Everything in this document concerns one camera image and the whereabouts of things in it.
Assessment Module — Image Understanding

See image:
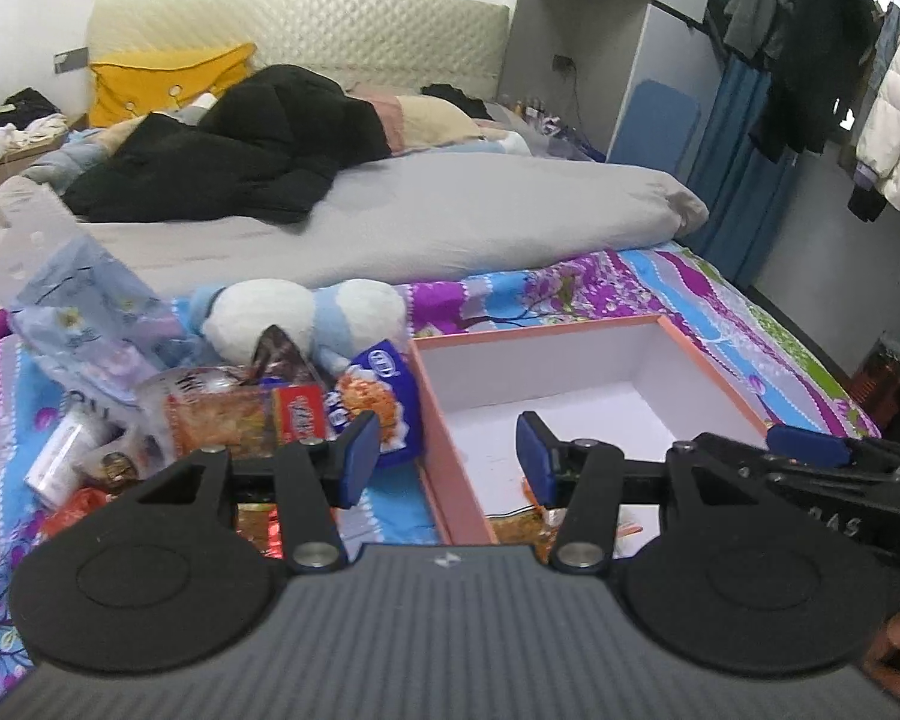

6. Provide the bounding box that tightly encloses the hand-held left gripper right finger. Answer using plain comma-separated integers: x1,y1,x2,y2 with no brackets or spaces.
515,411,777,571

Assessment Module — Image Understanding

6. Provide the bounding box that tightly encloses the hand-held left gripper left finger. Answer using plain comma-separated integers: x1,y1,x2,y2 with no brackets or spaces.
124,412,382,572

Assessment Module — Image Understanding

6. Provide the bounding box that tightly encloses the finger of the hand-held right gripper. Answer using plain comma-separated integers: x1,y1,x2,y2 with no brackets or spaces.
766,425,900,482
691,431,900,496

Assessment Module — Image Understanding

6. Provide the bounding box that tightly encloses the blue snack packet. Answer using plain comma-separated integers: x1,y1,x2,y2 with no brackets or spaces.
322,340,425,470

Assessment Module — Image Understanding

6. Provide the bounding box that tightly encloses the pink cardboard box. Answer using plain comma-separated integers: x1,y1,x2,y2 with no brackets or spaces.
407,313,773,547

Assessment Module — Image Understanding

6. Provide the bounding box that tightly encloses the golden orange snack packet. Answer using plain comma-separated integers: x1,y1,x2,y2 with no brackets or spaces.
487,476,571,563

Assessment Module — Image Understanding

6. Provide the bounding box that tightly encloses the small red snack packet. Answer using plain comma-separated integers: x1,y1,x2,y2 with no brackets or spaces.
271,384,327,445

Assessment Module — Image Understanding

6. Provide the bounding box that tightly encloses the dark bag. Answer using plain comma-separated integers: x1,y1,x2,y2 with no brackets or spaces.
847,330,900,451

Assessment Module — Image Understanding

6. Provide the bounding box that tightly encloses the white and red snack packet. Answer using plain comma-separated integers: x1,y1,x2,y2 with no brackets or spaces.
615,506,665,556

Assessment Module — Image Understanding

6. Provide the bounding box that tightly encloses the dark brown snack packet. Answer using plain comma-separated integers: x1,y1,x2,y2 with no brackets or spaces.
251,324,323,387

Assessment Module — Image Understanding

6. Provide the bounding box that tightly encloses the clear packet of snack sticks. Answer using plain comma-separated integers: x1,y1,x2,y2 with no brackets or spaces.
136,366,275,466

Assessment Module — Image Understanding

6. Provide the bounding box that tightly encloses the floral purple bed sheet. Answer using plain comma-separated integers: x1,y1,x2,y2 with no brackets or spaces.
0,244,882,691

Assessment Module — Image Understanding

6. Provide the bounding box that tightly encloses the white and blue plush toy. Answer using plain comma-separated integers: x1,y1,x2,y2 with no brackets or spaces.
187,279,410,376

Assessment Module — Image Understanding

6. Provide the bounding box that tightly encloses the dark round tin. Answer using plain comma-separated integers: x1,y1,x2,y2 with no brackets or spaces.
75,450,147,492

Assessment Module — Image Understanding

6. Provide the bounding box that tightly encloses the grey duvet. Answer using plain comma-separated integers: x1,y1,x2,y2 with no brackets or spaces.
60,150,710,293

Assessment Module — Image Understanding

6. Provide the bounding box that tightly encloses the blue curtain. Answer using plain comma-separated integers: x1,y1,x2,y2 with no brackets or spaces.
682,52,800,290

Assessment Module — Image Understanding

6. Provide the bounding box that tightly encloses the red orange wrapper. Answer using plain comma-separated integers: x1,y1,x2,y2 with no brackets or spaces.
41,486,121,541

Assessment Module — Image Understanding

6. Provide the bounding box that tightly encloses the white cylindrical tube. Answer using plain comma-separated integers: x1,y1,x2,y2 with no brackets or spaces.
26,409,121,511

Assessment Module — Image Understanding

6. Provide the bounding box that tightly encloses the light blue plastic bag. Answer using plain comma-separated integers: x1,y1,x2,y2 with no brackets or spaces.
0,199,196,421

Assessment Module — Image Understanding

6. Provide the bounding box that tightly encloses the blue folding board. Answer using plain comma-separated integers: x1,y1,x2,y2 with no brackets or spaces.
607,79,702,181

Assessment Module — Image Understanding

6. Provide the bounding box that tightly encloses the black jacket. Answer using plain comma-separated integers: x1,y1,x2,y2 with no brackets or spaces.
60,64,391,224

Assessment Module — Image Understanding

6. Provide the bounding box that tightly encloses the beige pillow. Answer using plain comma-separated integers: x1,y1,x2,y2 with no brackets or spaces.
349,86,511,155

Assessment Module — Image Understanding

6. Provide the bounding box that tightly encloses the black hanging coat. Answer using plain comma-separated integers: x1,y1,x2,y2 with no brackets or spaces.
750,0,882,162

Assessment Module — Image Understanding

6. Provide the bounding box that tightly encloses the yellow pillow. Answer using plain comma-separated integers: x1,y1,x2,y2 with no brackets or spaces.
88,43,257,128

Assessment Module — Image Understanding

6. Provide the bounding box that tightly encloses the cream quilted headboard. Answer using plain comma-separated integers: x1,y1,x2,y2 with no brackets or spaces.
84,0,511,102

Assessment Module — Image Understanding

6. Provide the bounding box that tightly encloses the grey hanging jacket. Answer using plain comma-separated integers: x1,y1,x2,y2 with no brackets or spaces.
722,0,811,61

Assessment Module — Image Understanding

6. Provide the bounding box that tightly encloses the pile of clothes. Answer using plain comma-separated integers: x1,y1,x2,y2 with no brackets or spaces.
0,86,68,166

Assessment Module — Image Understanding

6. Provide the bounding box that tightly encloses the grey wall cabinet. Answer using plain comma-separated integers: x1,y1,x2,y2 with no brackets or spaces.
495,0,725,166

